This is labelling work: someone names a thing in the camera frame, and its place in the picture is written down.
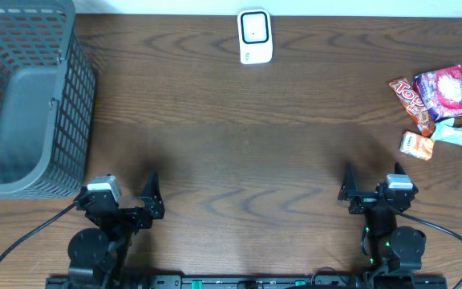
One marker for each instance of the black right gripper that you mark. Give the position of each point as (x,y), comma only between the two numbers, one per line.
(370,197)

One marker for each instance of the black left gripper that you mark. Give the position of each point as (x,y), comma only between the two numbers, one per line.
(124,214)

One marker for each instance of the orange Kleenex tissue pack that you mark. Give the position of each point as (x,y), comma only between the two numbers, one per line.
(417,146)

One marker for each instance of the red snack bar wrapper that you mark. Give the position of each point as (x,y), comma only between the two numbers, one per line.
(413,105)

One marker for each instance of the red purple pad packet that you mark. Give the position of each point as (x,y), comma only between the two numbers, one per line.
(441,92)

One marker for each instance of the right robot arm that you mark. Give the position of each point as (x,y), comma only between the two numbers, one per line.
(395,251)

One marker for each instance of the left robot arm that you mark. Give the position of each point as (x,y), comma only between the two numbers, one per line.
(97,255)

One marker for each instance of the white barcode scanner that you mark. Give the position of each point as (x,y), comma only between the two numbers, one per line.
(255,36)

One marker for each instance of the grey plastic mesh basket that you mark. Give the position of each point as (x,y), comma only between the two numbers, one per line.
(47,96)

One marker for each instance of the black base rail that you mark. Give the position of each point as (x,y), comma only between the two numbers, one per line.
(201,282)

